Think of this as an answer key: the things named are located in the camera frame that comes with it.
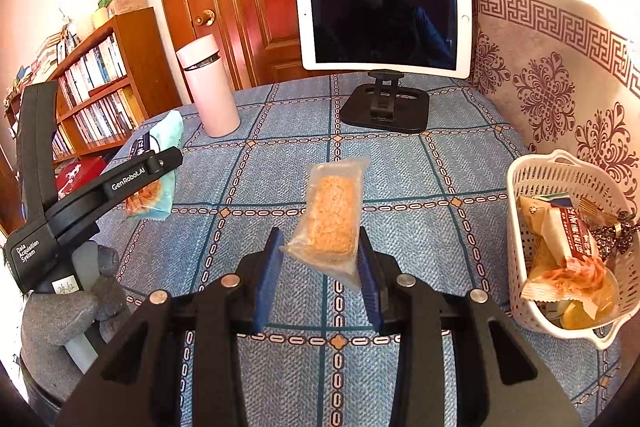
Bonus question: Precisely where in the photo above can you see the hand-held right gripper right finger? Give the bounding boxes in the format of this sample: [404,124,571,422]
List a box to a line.
[357,227,583,427]

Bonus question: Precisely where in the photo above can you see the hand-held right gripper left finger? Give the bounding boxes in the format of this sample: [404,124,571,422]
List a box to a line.
[56,227,286,427]

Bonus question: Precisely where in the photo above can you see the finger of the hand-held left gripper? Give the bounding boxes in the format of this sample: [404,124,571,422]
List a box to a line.
[147,146,184,175]

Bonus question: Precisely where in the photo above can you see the navy label mint snack packet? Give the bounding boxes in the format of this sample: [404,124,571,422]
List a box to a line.
[123,109,185,222]

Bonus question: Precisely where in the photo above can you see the clear rice cracker packet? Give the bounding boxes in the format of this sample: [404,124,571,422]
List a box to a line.
[279,157,372,293]

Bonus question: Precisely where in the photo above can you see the white plastic basket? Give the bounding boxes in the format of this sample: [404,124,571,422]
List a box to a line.
[506,149,640,352]

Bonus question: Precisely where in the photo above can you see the beige printed snack packet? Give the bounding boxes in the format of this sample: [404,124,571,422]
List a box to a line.
[517,194,556,283]

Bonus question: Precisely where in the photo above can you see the orange white snack packet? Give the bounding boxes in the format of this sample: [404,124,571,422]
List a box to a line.
[520,254,607,305]

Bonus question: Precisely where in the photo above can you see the orange jelly cup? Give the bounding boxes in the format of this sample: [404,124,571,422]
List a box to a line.
[562,267,621,330]

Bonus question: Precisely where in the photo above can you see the dark patterned snack packet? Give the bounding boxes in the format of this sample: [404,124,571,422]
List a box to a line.
[590,209,638,258]

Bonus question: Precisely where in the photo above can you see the person's left hand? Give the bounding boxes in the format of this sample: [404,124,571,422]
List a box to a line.
[20,244,133,375]

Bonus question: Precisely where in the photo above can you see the red box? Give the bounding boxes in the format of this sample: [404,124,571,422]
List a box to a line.
[55,157,108,200]

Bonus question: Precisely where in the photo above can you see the pink thermos bottle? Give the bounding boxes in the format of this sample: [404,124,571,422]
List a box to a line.
[175,33,241,138]

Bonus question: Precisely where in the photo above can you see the wooden bookshelf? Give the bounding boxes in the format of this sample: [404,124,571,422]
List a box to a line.
[5,7,183,168]

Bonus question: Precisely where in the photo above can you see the rows of books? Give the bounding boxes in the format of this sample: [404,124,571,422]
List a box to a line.
[10,32,138,158]

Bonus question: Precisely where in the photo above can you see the blue patterned tablecloth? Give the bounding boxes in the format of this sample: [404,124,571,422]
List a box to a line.
[90,74,626,427]

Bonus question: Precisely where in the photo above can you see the black tablet stand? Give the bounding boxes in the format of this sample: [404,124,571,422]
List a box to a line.
[340,0,431,134]

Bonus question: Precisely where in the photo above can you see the white tablet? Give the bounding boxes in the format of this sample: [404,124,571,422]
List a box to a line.
[293,0,473,80]

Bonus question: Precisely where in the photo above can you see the patterned beige curtain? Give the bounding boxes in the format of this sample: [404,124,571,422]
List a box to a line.
[345,0,640,218]

